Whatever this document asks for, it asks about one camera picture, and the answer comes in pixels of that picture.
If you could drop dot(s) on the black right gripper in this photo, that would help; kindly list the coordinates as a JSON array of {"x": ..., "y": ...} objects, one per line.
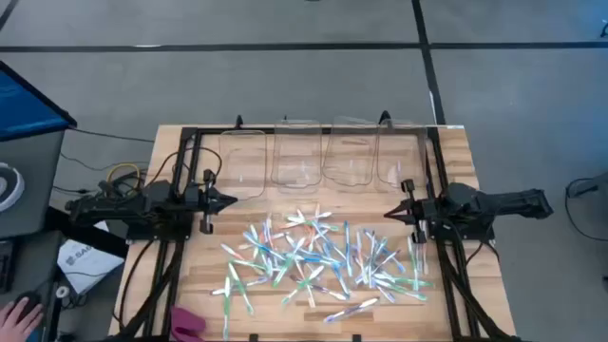
[{"x": 425, "y": 209}]

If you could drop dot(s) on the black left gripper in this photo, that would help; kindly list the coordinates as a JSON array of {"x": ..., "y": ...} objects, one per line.
[{"x": 195, "y": 197}]

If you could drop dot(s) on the orange white toothbrush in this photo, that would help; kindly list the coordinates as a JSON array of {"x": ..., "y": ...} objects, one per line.
[
  {"x": 233, "y": 252},
  {"x": 423, "y": 259},
  {"x": 306, "y": 220},
  {"x": 317, "y": 214},
  {"x": 309, "y": 232},
  {"x": 310, "y": 298}
]

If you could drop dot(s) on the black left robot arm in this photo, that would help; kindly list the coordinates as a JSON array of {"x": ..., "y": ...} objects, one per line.
[{"x": 138, "y": 202}]

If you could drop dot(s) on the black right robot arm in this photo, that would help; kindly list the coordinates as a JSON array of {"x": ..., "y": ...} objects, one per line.
[{"x": 499, "y": 202}]

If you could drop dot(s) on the clear plastic bin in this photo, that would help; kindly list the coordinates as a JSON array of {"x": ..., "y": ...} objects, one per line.
[
  {"x": 297, "y": 157},
  {"x": 242, "y": 161},
  {"x": 349, "y": 152},
  {"x": 399, "y": 157}
]

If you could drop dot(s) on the pink cloth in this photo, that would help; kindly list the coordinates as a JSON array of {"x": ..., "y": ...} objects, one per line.
[{"x": 185, "y": 325}]

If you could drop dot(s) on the white printed paper sheet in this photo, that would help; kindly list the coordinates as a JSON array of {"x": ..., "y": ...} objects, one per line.
[{"x": 90, "y": 266}]

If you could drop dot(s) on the small white tape roll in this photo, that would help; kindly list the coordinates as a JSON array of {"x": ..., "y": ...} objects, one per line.
[{"x": 62, "y": 287}]

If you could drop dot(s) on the grey desk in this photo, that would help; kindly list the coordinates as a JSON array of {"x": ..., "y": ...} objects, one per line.
[{"x": 38, "y": 161}]

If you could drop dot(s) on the large white round roll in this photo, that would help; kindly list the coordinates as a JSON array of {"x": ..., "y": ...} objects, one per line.
[{"x": 20, "y": 187}]

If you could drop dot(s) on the black computer mouse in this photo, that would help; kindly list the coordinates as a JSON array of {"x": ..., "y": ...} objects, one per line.
[{"x": 31, "y": 299}]

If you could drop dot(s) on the monitor with blue screen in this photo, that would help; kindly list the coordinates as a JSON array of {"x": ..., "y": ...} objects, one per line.
[{"x": 24, "y": 104}]

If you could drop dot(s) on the person's hand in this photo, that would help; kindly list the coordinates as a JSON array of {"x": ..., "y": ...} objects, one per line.
[{"x": 16, "y": 323}]

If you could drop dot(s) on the black aluminium table frame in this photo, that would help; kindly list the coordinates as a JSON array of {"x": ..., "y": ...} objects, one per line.
[{"x": 439, "y": 159}]

